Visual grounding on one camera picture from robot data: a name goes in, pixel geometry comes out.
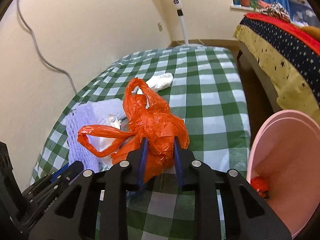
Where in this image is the green checkered tablecloth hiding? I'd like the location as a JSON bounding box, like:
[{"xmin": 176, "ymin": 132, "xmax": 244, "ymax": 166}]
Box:
[{"xmin": 31, "ymin": 47, "xmax": 251, "ymax": 239}]

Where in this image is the clear plastic storage box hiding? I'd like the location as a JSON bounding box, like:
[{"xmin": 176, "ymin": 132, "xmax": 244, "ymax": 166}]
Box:
[{"xmin": 289, "ymin": 1, "xmax": 319, "ymax": 28}]

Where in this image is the crumpled white tissue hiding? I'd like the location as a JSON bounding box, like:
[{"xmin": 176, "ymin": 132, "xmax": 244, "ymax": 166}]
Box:
[{"xmin": 146, "ymin": 73, "xmax": 174, "ymax": 93}]

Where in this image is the grey wall cable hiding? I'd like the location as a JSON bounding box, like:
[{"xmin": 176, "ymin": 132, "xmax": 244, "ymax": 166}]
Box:
[{"xmin": 16, "ymin": 0, "xmax": 78, "ymax": 95}]

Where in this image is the star patterned bed skirt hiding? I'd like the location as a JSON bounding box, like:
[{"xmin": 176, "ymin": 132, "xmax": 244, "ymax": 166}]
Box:
[{"xmin": 234, "ymin": 17, "xmax": 319, "ymax": 122}]

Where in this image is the white plastic bag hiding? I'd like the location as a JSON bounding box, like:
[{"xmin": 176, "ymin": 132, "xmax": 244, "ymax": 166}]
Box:
[{"xmin": 92, "ymin": 114, "xmax": 131, "ymax": 170}]

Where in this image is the pink trash bin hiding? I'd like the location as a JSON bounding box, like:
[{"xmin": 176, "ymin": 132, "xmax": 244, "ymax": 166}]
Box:
[{"xmin": 246, "ymin": 110, "xmax": 319, "ymax": 238}]

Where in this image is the orange plastic bag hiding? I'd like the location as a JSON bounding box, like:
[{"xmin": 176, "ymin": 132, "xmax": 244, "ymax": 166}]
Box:
[{"xmin": 76, "ymin": 77, "xmax": 190, "ymax": 178}]

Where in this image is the pink folded clothing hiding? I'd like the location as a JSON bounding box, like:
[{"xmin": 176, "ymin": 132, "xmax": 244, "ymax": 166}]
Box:
[{"xmin": 258, "ymin": 0, "xmax": 271, "ymax": 9}]

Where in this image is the red shiny wrapper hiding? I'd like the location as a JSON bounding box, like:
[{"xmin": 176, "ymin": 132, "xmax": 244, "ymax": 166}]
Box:
[{"xmin": 250, "ymin": 176, "xmax": 270, "ymax": 199}]

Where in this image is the red rose blanket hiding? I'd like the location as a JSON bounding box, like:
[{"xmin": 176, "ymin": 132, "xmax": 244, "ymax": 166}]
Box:
[{"xmin": 244, "ymin": 12, "xmax": 320, "ymax": 56}]

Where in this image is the orange-brown pillow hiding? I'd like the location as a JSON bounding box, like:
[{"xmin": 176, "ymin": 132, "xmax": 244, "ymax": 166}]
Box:
[{"xmin": 301, "ymin": 25, "xmax": 320, "ymax": 41}]

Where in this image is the striped black white clothing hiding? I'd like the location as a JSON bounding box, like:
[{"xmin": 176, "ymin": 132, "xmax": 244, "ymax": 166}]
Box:
[{"xmin": 260, "ymin": 2, "xmax": 291, "ymax": 23}]

